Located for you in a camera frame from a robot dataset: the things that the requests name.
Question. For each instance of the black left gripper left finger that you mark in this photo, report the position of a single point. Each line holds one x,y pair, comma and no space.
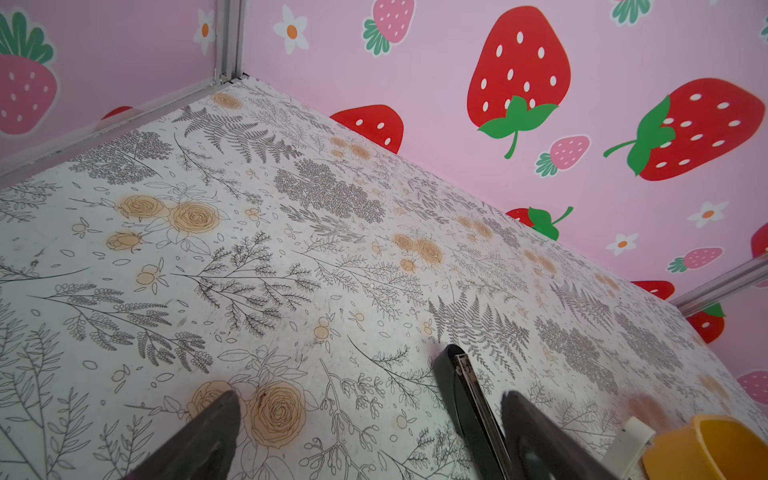
203,449

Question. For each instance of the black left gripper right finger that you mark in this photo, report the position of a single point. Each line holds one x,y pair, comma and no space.
536,448

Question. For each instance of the yellow plastic tray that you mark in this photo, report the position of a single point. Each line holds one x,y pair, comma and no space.
709,447

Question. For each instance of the aluminium corner post right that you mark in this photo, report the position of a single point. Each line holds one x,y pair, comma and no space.
732,282

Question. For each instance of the aluminium corner post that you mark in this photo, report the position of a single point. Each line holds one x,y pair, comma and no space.
732,282
229,29

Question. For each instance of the aluminium corner post left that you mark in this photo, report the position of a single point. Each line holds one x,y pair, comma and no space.
229,29

